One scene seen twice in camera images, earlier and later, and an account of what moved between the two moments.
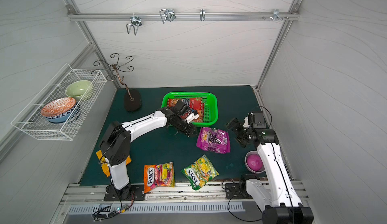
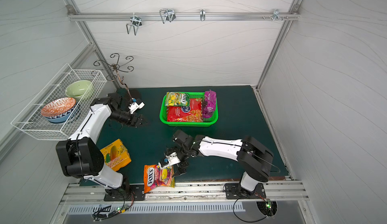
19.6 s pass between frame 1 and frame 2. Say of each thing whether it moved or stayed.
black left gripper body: moved
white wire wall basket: stayed
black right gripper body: moved
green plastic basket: stayed
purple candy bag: moved
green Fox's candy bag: moved
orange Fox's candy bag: stayed
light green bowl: stayed
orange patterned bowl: stayed
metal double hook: stayed
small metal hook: stayed
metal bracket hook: stayed
